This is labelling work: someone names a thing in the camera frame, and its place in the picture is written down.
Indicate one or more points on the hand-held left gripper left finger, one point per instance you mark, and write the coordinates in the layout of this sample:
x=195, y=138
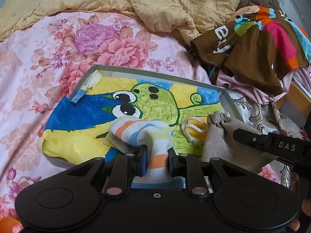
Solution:
x=142, y=162

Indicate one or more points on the lilac garment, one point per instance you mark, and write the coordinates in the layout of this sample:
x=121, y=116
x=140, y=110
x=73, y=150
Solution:
x=233, y=82

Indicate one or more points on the white air conditioner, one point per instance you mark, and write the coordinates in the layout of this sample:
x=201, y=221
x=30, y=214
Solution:
x=291, y=2

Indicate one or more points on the grey shallow box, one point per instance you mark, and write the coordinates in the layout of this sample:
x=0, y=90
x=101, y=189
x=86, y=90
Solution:
x=158, y=74

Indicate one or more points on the cartoon printed yellow blue cloth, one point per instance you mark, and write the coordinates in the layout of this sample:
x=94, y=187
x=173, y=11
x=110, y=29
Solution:
x=80, y=126

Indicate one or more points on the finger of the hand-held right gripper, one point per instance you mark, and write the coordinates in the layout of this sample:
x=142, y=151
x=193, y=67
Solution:
x=252, y=139

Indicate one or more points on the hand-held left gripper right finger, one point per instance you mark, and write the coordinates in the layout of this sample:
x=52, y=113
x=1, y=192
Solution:
x=172, y=162

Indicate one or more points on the brown multicoloured printed garment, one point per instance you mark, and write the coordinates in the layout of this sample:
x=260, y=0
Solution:
x=247, y=51

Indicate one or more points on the beige dotted quilt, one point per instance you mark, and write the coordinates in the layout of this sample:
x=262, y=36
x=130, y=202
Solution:
x=158, y=4

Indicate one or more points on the striped white sock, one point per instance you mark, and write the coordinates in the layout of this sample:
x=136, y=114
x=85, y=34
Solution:
x=136, y=131

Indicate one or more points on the pink floral bedsheet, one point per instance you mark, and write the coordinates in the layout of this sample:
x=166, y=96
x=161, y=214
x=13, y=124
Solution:
x=36, y=89

